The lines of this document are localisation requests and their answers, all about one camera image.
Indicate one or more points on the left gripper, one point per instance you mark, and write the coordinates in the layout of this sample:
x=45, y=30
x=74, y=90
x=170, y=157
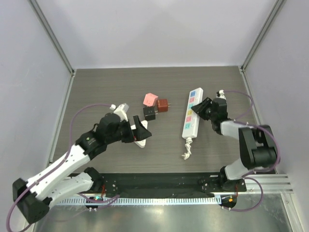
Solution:
x=140, y=133

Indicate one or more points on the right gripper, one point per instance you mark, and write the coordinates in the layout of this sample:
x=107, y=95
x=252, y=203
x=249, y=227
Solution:
x=210, y=108

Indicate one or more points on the white triangular socket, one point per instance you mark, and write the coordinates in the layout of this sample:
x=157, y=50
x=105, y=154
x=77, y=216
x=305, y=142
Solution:
x=142, y=143

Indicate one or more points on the black plug adapter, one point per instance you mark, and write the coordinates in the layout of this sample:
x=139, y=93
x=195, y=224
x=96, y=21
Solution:
x=149, y=113

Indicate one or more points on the white power strip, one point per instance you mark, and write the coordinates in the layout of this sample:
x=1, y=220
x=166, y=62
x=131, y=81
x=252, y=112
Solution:
x=191, y=121

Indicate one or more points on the pink cube plug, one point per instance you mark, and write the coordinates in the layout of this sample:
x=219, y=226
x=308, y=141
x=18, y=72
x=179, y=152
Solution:
x=150, y=99

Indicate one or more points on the red-brown plug adapter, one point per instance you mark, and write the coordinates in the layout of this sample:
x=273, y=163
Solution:
x=162, y=105

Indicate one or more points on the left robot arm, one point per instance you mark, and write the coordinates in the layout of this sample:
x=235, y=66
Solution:
x=37, y=195

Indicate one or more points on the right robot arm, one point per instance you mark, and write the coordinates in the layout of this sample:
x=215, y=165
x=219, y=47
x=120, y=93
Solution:
x=258, y=152

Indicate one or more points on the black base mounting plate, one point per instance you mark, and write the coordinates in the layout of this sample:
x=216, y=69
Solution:
x=167, y=185

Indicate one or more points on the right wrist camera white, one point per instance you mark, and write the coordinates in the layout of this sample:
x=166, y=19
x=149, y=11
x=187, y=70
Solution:
x=221, y=94

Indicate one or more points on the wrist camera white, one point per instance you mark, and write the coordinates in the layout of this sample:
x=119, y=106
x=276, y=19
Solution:
x=221, y=94
x=121, y=111

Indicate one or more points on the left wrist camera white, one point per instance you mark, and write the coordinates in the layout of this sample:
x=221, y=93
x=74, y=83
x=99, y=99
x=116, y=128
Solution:
x=121, y=111

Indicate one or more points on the white slotted cable duct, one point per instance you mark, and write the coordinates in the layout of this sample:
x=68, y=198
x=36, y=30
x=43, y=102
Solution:
x=78, y=200

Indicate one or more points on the right aluminium frame post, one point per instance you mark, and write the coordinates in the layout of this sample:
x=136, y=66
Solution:
x=262, y=33

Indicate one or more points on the aluminium frame post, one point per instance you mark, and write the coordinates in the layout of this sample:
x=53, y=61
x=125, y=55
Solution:
x=49, y=31
x=262, y=33

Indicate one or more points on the left aluminium frame post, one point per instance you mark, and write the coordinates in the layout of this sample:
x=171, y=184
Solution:
x=49, y=31

